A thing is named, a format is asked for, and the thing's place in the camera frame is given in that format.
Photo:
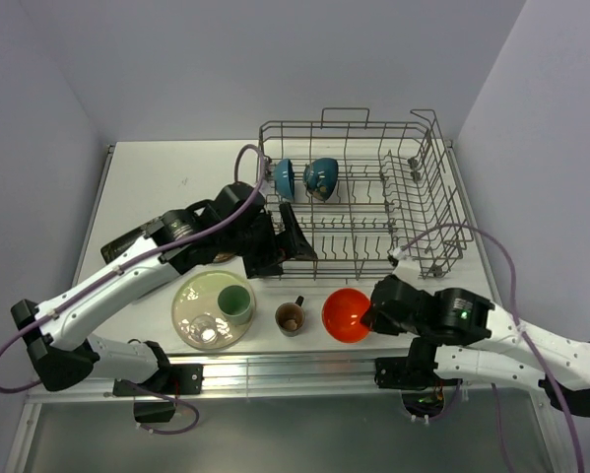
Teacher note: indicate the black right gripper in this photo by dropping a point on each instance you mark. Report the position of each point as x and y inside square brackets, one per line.
[372, 318]

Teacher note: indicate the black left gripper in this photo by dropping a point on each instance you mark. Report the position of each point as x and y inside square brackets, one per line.
[291, 241]

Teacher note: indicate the orange plastic bowl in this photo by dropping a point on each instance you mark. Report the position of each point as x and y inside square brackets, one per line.
[341, 315]

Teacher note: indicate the blue ceramic bowl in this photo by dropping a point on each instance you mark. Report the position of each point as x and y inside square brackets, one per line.
[284, 179]

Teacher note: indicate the dark bowl beige inside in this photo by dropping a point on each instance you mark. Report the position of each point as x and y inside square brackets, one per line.
[320, 178]

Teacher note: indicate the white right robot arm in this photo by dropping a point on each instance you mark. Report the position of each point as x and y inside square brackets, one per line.
[459, 335]

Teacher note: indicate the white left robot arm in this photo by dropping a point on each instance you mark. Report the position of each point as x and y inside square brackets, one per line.
[59, 332]

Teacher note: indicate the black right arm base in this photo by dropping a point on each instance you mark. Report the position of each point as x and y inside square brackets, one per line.
[425, 396]

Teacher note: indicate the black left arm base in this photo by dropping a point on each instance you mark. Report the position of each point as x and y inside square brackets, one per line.
[167, 389]

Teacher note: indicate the light green cup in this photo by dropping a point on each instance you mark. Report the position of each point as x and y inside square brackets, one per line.
[235, 304]

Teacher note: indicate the dark brown mug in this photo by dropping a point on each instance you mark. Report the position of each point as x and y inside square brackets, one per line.
[290, 317]

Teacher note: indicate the large cream round plate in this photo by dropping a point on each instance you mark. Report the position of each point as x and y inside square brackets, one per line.
[199, 295]

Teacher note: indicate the clear glass cup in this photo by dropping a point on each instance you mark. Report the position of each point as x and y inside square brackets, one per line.
[203, 330]

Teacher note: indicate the black floral square plate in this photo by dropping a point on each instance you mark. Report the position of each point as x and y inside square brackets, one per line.
[130, 244]

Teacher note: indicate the grey wire dish rack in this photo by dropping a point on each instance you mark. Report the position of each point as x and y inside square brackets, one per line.
[396, 187]

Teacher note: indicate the aluminium frame rail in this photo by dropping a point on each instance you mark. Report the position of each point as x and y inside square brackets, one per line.
[288, 413]

